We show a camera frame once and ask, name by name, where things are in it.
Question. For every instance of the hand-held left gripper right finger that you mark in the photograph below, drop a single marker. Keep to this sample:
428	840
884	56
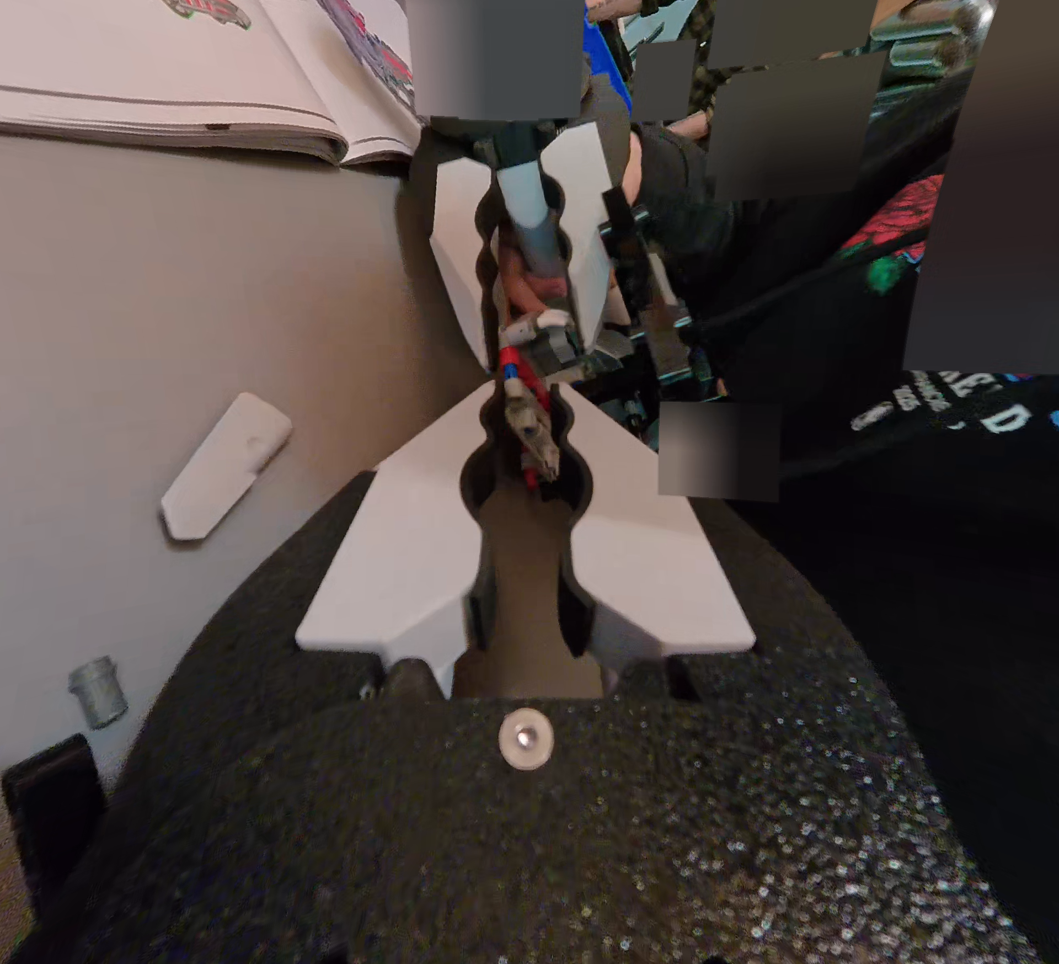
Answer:
662	575

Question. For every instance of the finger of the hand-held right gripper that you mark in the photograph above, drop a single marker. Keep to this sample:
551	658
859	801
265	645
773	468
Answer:
455	236
583	219

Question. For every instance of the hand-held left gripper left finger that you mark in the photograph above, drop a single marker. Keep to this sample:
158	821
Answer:
389	567

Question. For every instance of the toy brick vehicle model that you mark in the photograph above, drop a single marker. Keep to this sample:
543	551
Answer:
529	426

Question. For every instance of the person's right hand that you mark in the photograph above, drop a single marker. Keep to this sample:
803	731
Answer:
534	293

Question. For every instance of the light grey curved panel piece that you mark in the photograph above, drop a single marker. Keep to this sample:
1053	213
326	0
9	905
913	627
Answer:
223	467

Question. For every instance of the grey connector piece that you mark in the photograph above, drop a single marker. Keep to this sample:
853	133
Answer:
99	691

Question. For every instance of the open instruction booklet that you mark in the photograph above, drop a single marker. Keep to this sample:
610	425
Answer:
124	53

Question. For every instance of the black rod with beam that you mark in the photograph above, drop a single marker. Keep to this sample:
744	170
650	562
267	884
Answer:
50	823

